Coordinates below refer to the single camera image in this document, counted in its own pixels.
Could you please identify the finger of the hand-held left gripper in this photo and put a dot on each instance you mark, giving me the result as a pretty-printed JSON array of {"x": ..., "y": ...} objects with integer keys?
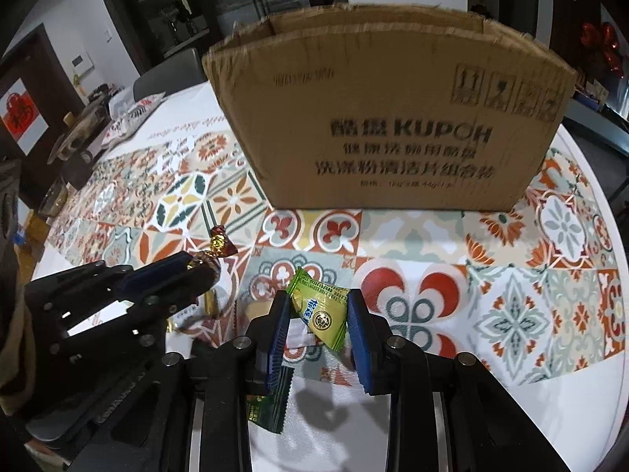
[
  {"x": 189, "y": 287},
  {"x": 152, "y": 273}
]

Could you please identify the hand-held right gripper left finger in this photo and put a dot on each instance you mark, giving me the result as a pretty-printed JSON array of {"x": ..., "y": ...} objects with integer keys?
[{"x": 280, "y": 334}]

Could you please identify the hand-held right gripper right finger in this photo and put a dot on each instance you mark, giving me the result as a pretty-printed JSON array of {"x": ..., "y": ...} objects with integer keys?
[{"x": 356, "y": 339}]

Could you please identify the green yellow candy packet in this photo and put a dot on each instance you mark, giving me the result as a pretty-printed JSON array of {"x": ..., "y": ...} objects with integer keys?
[{"x": 319, "y": 314}]

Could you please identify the gold foil candy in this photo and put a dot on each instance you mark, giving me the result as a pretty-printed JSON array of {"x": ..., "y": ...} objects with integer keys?
[{"x": 219, "y": 246}]

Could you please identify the brown cardboard box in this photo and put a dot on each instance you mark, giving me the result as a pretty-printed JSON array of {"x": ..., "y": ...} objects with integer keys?
[{"x": 393, "y": 132}]

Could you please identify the dark green snack packet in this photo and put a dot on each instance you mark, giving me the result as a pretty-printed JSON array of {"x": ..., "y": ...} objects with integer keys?
[{"x": 263, "y": 410}]

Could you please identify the glass bowl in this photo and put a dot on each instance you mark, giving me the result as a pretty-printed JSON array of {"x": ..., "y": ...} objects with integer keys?
[{"x": 51, "y": 199}]

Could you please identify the black mug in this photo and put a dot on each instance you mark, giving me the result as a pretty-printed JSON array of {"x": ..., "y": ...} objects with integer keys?
[{"x": 73, "y": 169}]

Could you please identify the patterned tissue pouch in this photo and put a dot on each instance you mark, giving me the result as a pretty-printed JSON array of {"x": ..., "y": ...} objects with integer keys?
[{"x": 130, "y": 118}]

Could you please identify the tray with tea set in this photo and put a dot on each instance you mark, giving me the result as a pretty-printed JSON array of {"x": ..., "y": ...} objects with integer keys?
[{"x": 83, "y": 130}]

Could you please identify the grey dining chair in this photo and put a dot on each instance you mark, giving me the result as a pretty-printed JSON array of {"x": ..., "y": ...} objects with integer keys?
[{"x": 167, "y": 76}]

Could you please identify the red paper door decoration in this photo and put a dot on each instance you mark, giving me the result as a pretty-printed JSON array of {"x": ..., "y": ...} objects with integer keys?
[{"x": 19, "y": 118}]

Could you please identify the red foil balloons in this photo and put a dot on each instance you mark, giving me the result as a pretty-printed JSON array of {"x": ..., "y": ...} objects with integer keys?
[{"x": 604, "y": 42}]

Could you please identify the white wall panel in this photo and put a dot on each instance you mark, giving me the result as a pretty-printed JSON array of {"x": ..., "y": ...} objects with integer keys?
[{"x": 82, "y": 63}]

